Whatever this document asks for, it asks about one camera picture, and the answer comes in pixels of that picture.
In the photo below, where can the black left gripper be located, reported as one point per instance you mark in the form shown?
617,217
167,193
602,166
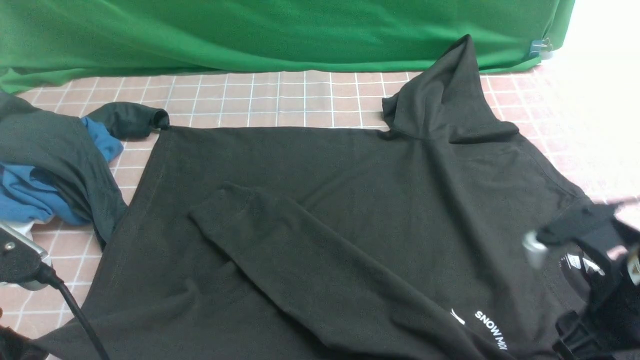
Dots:
14,346

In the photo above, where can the blue binder clip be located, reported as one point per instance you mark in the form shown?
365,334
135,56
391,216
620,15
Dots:
541,48

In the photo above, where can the white shirt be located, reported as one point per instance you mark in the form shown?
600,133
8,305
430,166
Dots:
25,228

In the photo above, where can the pink checkered tablecloth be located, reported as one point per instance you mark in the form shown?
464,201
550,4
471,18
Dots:
588,127

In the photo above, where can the green backdrop cloth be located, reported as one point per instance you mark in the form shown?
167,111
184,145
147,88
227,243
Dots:
51,42

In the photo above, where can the blue shirt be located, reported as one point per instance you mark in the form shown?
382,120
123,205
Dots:
28,194

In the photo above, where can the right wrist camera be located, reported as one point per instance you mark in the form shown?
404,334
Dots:
590,227

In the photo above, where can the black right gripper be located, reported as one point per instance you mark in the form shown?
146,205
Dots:
613,304

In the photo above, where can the dark gray long-sleeved shirt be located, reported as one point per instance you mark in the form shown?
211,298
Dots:
295,243

